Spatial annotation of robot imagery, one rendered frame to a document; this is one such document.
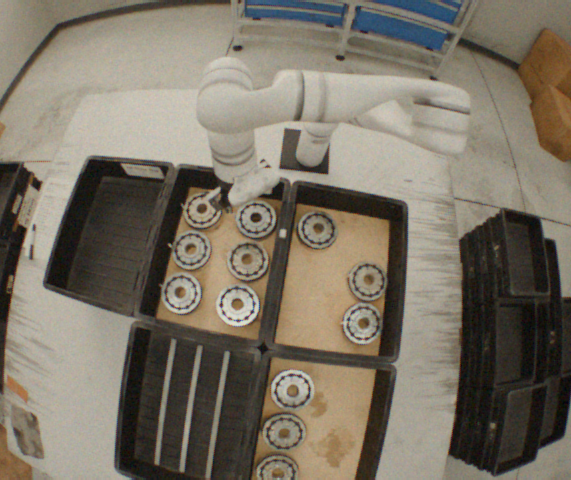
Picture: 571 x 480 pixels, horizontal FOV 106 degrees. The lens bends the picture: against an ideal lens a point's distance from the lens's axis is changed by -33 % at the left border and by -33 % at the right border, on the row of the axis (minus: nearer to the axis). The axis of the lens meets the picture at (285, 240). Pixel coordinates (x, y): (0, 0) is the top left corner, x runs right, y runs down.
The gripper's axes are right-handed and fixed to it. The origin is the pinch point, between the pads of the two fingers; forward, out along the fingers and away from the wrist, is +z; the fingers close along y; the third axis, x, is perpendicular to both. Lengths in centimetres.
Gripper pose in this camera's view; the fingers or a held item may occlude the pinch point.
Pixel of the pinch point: (241, 200)
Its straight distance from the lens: 67.1
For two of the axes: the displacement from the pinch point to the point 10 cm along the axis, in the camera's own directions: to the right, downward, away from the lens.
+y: -8.2, 5.3, -2.3
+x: 5.8, 7.8, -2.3
